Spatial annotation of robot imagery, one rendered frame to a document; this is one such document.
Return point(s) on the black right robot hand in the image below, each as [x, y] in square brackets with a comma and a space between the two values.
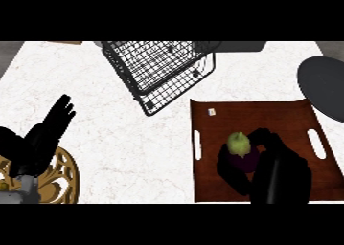
[282, 172]

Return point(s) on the dark grey appliance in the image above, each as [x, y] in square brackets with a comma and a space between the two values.
[239, 46]

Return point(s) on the dark grey round plate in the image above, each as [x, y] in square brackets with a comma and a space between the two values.
[326, 87]

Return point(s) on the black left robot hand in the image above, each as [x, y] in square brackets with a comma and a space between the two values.
[40, 145]

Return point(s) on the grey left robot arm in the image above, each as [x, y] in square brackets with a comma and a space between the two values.
[22, 189]

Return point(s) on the small white tag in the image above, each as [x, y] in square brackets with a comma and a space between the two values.
[211, 112]

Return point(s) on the golden ornate trivet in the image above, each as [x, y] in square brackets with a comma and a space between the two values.
[56, 182]

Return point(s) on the brown wooden tray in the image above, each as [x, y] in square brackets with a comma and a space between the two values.
[267, 121]

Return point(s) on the purple eggplant with green cap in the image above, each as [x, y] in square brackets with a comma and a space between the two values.
[239, 148]

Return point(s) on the light brown wooden board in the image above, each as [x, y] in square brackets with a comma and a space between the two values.
[65, 42]

